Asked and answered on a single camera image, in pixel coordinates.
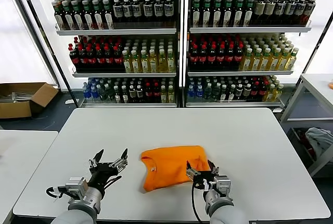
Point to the small white floor object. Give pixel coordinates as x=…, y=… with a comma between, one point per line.
x=69, y=102

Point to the yellow tea bottle green label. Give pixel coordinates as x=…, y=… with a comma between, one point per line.
x=144, y=64
x=163, y=94
x=135, y=64
x=264, y=61
x=273, y=61
x=171, y=94
x=162, y=63
x=171, y=63
x=282, y=61
x=255, y=61
x=291, y=60
x=270, y=94
x=127, y=64
x=246, y=61
x=278, y=94
x=153, y=64

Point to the clear container orange contents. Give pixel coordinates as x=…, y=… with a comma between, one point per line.
x=331, y=85

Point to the dark bottle white label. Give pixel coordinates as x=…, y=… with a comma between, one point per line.
x=139, y=94
x=132, y=94
x=247, y=92
x=239, y=92

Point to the grey window mullion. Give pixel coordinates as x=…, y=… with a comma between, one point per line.
x=31, y=26

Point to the cola bottle red cap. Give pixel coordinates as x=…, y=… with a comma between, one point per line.
x=83, y=61
x=156, y=93
x=255, y=91
x=220, y=57
x=91, y=61
x=100, y=61
x=75, y=61
x=148, y=93
x=193, y=57
x=229, y=57
x=109, y=60
x=263, y=91
x=118, y=60
x=238, y=57
x=203, y=57
x=211, y=57

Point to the grey white cloth pile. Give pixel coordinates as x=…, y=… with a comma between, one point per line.
x=321, y=141

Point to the black window frame post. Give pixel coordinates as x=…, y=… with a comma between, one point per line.
x=42, y=26
x=325, y=30

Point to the grey metal shelf rack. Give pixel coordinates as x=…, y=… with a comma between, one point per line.
x=247, y=29
x=117, y=32

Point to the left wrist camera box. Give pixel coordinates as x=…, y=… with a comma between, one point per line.
x=76, y=186

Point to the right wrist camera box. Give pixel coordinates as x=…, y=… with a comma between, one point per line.
x=222, y=183

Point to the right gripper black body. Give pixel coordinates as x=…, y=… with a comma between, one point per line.
x=204, y=179

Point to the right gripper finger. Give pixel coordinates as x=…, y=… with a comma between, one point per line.
x=192, y=173
x=214, y=170

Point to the red cloth item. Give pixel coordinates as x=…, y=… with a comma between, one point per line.
x=310, y=150

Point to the metal bars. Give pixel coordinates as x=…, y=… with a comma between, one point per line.
x=15, y=96

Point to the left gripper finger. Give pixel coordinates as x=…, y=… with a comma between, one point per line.
x=121, y=163
x=96, y=159

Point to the dark green bottle white cap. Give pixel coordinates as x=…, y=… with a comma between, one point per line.
x=208, y=92
x=109, y=94
x=102, y=94
x=216, y=92

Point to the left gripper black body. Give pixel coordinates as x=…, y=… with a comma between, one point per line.
x=102, y=173

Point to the orange t-shirt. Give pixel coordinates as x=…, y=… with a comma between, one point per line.
x=169, y=166

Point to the dark tea bottle green cap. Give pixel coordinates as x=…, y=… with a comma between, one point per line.
x=216, y=16
x=99, y=18
x=195, y=16
x=78, y=18
x=247, y=15
x=89, y=18
x=108, y=18
x=237, y=16
x=206, y=16
x=69, y=18
x=227, y=16
x=59, y=18

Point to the dark drink bottle white cap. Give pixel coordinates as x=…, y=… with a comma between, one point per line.
x=223, y=93
x=125, y=94
x=117, y=94
x=231, y=93

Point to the blue water bottle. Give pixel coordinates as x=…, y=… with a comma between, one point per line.
x=199, y=92
x=191, y=92
x=86, y=92
x=94, y=94

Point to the white rounded table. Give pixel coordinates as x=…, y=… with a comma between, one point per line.
x=23, y=169

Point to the brown cardboard box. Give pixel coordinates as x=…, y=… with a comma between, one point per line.
x=15, y=111

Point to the black bottle white label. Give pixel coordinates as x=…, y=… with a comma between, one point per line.
x=158, y=10
x=118, y=11
x=309, y=9
x=136, y=11
x=168, y=10
x=127, y=11
x=147, y=11
x=299, y=9
x=280, y=9

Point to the white side table grey legs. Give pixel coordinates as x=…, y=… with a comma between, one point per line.
x=316, y=81

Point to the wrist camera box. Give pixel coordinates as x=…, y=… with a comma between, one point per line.
x=76, y=186
x=222, y=183

